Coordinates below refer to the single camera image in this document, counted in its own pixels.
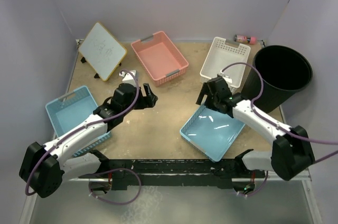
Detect blue plastic basket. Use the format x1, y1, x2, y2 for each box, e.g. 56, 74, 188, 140
45, 85, 112, 157
180, 105, 245, 162

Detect pink plastic basket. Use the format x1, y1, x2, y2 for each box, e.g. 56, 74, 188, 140
131, 31, 189, 87

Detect white plastic basket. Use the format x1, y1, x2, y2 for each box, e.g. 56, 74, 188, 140
200, 37, 251, 92

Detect large black plastic bin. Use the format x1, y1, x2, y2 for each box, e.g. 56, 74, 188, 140
252, 45, 313, 113

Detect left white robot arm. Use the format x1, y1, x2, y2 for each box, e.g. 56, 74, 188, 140
19, 83, 158, 198

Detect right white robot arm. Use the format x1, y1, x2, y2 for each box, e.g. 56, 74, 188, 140
196, 76, 315, 181

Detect yellow framed whiteboard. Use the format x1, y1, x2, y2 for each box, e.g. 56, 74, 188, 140
79, 22, 127, 81

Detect small pink capped bottle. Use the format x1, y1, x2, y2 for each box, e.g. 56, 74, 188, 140
233, 34, 257, 45

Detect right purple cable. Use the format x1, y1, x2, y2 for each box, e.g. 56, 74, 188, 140
220, 62, 338, 198

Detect purple cable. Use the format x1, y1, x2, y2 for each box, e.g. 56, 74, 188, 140
25, 69, 142, 206
220, 62, 338, 198

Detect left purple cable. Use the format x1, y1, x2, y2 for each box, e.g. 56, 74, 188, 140
25, 69, 142, 206

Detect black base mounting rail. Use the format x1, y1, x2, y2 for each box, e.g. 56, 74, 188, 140
90, 150, 265, 191

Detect aluminium table frame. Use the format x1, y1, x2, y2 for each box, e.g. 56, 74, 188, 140
20, 41, 322, 223

